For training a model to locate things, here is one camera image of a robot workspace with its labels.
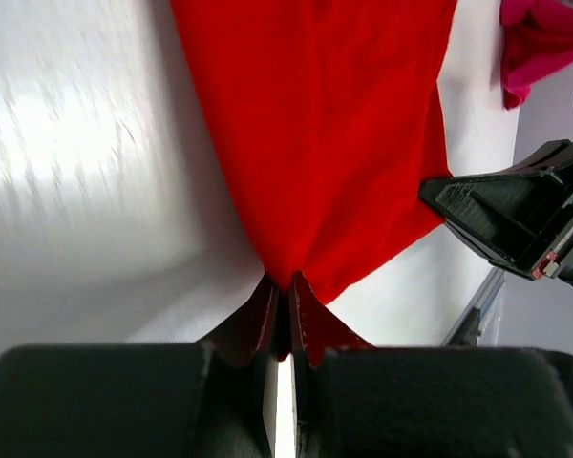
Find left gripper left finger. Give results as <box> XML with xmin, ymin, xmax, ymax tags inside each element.
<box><xmin>0</xmin><ymin>279</ymin><xmax>279</xmax><ymax>457</ymax></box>

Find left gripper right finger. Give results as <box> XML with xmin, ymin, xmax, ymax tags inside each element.
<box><xmin>288</xmin><ymin>274</ymin><xmax>573</xmax><ymax>457</ymax></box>

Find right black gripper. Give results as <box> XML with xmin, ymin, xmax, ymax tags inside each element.
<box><xmin>418</xmin><ymin>140</ymin><xmax>573</xmax><ymax>287</ymax></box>

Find red t shirt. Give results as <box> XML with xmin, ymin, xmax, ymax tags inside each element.
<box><xmin>172</xmin><ymin>1</ymin><xmax>456</xmax><ymax>303</ymax></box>

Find magenta pink t shirt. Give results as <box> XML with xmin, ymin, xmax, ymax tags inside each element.
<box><xmin>499</xmin><ymin>0</ymin><xmax>573</xmax><ymax>110</ymax></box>

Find aluminium mounting rail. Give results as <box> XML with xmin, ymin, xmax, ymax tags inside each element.
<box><xmin>442</xmin><ymin>267</ymin><xmax>505</xmax><ymax>347</ymax></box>

